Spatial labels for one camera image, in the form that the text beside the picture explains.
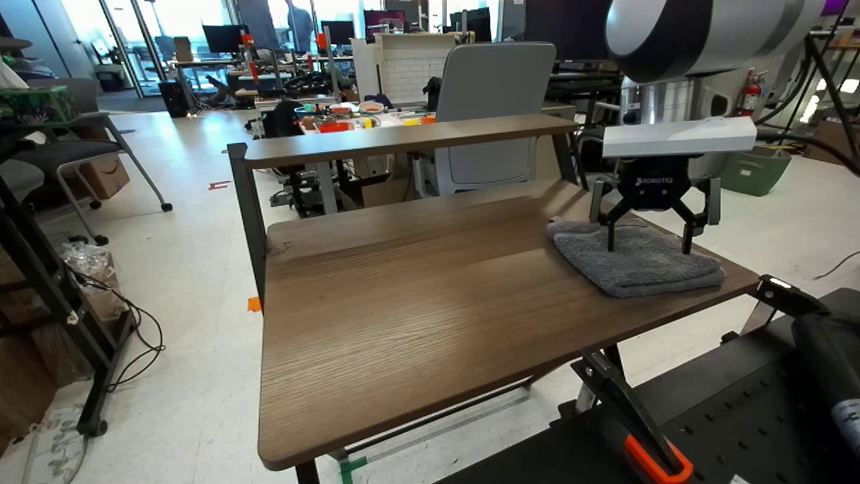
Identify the grey towel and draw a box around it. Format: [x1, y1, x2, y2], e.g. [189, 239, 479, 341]
[545, 216, 725, 302]

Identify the brown cardboard box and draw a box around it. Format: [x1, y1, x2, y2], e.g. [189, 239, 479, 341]
[808, 119, 860, 166]

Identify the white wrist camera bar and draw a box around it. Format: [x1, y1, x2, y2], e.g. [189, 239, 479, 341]
[600, 115, 760, 161]

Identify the black clamp with orange handle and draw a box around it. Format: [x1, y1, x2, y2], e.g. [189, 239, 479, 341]
[569, 347, 699, 484]

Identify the small open cardboard box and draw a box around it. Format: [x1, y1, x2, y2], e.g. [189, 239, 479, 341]
[76, 154, 132, 201]

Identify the grey metal frame chair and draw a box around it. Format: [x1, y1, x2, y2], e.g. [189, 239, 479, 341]
[574, 102, 628, 187]

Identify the clear plastic bag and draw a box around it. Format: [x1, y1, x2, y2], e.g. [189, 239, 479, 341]
[58, 239, 119, 291]

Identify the grey office chair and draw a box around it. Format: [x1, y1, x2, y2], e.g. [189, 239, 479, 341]
[433, 40, 559, 199]

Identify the green plastic bin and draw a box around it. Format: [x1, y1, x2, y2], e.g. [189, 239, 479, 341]
[718, 146, 796, 199]

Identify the black computer monitor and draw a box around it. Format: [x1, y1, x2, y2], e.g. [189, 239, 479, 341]
[319, 18, 357, 48]
[202, 23, 248, 53]

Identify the black floor cable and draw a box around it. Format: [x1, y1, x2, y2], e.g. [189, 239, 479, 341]
[104, 286, 170, 394]

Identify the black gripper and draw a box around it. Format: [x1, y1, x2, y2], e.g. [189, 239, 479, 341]
[589, 154, 722, 259]

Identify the black wheeled side table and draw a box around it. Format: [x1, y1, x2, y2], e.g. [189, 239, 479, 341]
[0, 110, 175, 246]

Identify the red fire extinguisher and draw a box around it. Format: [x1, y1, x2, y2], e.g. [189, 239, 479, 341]
[738, 70, 768, 119]

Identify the large flat cardboard box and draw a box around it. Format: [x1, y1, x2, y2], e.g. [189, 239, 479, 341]
[0, 334, 62, 455]

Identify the black office desk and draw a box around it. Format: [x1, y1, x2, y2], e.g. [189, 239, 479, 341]
[545, 70, 628, 106]

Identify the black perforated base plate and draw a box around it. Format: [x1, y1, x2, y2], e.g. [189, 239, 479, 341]
[439, 313, 860, 484]

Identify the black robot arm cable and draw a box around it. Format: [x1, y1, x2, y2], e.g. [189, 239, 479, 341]
[756, 31, 860, 180]

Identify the black and silver clamp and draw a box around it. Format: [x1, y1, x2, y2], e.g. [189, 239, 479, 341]
[738, 275, 831, 338]

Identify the wooden raised desk shelf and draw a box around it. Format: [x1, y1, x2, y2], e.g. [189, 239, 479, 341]
[226, 110, 590, 305]

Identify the black metal rack cart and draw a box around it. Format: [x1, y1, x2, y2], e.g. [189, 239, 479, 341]
[0, 173, 136, 442]

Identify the green tape on desk leg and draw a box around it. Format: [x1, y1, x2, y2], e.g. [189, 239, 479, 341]
[335, 455, 370, 484]

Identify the white board panel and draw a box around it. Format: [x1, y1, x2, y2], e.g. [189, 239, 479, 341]
[373, 33, 472, 106]

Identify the large dark display screen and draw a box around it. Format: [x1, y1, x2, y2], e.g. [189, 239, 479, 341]
[521, 0, 616, 66]

